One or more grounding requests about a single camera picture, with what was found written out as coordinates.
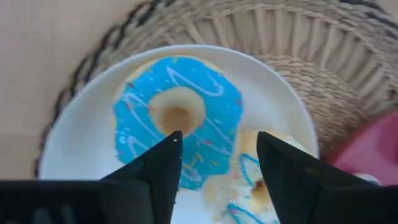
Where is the white donut with blue stripes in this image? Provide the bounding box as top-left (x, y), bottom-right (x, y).
top-left (201, 128), bottom-right (312, 224)

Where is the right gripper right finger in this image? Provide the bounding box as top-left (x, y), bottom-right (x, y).
top-left (256, 131), bottom-right (373, 224)

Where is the round woven placemat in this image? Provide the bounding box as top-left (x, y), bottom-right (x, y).
top-left (34, 0), bottom-right (398, 178)

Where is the large blue frosted donut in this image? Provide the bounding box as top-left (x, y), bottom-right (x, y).
top-left (113, 55), bottom-right (244, 190)

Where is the white round plate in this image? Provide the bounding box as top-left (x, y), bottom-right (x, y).
top-left (39, 44), bottom-right (320, 224)

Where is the red round plate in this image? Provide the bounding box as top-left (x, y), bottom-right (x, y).
top-left (326, 111), bottom-right (398, 187)

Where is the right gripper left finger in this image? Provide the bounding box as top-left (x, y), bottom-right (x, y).
top-left (101, 130), bottom-right (183, 224)

